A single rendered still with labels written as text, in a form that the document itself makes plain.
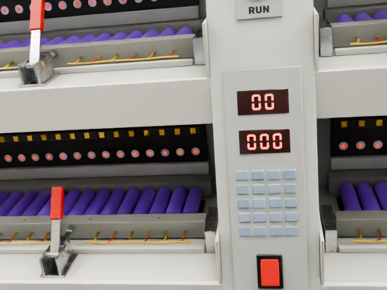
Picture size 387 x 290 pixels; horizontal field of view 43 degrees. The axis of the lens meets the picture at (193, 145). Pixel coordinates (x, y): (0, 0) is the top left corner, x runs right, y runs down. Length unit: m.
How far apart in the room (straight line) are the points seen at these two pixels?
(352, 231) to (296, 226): 0.10
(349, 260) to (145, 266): 0.21
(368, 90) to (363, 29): 0.09
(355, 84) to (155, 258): 0.27
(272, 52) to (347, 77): 0.07
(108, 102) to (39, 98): 0.07
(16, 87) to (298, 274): 0.33
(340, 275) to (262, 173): 0.13
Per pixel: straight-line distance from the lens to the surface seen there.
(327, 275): 0.51
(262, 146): 0.45
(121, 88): 0.47
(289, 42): 0.45
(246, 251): 0.48
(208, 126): 0.66
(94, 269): 0.55
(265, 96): 0.44
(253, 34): 0.45
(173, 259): 0.54
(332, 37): 0.50
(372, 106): 0.47
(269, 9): 0.45
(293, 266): 0.48
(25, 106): 0.51
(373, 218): 0.55
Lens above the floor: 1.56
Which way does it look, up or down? 8 degrees down
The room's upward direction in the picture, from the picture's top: 4 degrees counter-clockwise
